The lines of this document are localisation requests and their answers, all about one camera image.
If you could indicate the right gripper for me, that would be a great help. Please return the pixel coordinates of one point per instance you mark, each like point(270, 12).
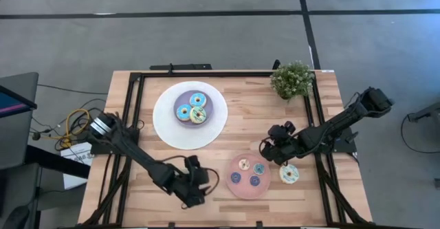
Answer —
point(282, 146)

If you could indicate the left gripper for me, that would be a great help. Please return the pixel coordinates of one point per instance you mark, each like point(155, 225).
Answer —
point(190, 187)

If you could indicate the large white-glazed donut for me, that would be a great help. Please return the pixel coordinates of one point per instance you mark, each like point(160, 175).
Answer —
point(283, 175)

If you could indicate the small teal-iced donut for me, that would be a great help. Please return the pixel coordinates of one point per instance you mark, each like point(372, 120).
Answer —
point(255, 169)

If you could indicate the small dark blue donut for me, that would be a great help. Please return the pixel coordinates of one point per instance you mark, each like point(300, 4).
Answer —
point(251, 181)
point(232, 177)

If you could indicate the small white chocolate-drizzle donut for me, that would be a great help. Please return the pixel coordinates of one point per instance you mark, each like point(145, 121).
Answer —
point(241, 164)

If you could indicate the large cream donut dark drizzle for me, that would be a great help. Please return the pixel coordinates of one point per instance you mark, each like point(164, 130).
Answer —
point(193, 116)

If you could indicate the large blue-iced donut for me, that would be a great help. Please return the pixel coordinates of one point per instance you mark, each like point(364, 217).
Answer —
point(193, 100)
point(178, 113)

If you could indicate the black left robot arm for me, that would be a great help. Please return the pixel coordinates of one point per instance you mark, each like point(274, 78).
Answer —
point(137, 153)

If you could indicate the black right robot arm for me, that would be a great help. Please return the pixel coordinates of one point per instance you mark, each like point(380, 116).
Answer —
point(343, 119)

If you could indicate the pink plate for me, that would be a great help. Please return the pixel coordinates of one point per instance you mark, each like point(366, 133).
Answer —
point(245, 191)

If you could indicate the small potted green plant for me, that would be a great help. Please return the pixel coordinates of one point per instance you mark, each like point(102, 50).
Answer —
point(292, 79)

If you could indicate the purple plate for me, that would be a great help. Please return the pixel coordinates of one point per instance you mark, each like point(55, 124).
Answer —
point(180, 99)

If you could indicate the large white plate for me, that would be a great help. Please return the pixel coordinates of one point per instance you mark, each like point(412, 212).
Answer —
point(165, 98)

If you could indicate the white cardboard box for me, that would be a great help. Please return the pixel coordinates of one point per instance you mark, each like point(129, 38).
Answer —
point(75, 174)

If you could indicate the grey chair base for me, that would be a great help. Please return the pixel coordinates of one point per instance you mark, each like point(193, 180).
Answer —
point(429, 110)

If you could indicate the dark grey chair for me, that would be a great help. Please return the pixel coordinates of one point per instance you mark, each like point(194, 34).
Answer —
point(13, 218)

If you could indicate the dark monitor screen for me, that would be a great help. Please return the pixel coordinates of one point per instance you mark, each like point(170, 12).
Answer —
point(10, 105)

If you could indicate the black frame bracket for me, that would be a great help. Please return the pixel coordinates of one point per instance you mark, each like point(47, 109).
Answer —
point(259, 224)
point(170, 225)

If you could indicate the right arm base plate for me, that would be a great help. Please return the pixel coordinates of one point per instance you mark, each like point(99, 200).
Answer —
point(347, 144)

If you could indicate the black aluminium table frame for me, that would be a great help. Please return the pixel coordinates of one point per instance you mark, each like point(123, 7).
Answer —
point(223, 74)

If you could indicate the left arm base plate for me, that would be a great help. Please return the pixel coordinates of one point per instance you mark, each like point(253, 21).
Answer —
point(103, 150)

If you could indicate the black camera bar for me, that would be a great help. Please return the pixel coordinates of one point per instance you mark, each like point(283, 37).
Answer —
point(185, 66)

